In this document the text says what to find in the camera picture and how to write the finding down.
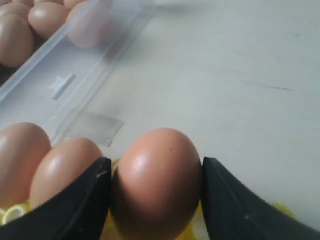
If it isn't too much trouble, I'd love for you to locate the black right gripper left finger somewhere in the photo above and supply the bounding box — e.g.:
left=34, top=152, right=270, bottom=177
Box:
left=0, top=157, right=112, bottom=240

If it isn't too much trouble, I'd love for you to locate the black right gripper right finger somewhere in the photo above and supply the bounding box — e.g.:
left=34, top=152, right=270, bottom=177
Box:
left=201, top=157, right=320, bottom=240

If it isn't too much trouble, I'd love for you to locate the brown egg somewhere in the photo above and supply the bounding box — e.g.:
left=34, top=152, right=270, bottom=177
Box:
left=28, top=2, right=70, bottom=39
left=0, top=122, right=52, bottom=209
left=110, top=128, right=203, bottom=240
left=29, top=137, right=103, bottom=210
left=63, top=0, right=86, bottom=10
left=12, top=0, right=34, bottom=8
left=67, top=0, right=113, bottom=48
left=0, top=14, right=34, bottom=68
left=33, top=0, right=64, bottom=5
left=0, top=2, right=31, bottom=20

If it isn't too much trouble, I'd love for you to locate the yellow plastic egg tray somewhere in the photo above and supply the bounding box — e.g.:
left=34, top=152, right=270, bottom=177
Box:
left=1, top=163, right=291, bottom=227

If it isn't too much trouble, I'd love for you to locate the clear tape strip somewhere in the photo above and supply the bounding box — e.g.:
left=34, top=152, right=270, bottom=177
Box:
left=65, top=112, right=124, bottom=147

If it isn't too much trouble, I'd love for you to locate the clear plastic egg bin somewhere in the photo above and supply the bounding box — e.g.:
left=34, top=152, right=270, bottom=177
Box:
left=0, top=0, right=156, bottom=144

